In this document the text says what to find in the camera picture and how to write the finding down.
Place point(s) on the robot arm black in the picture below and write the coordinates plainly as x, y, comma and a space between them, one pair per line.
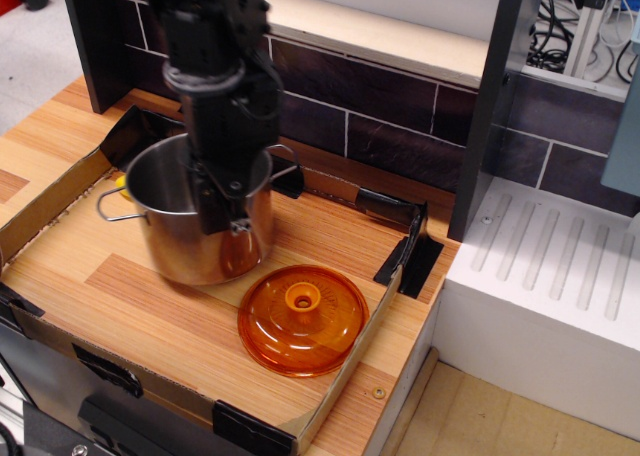
210, 32

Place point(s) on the cardboard fence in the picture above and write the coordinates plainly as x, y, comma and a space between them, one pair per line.
159, 314

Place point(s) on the wooden shelf with dark posts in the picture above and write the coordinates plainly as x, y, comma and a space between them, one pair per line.
420, 106

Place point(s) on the stainless steel pot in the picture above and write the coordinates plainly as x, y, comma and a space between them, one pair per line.
158, 181

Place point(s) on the orange glass lid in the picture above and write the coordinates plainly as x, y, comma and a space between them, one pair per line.
302, 321

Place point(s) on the yellow plastic banana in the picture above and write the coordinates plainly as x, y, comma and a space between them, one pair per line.
122, 187

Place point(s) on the brass screw grommet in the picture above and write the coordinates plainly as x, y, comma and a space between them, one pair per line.
378, 393

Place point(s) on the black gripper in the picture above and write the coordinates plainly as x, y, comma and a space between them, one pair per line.
231, 115

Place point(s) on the white drainboard sink unit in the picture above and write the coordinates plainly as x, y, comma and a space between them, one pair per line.
542, 300

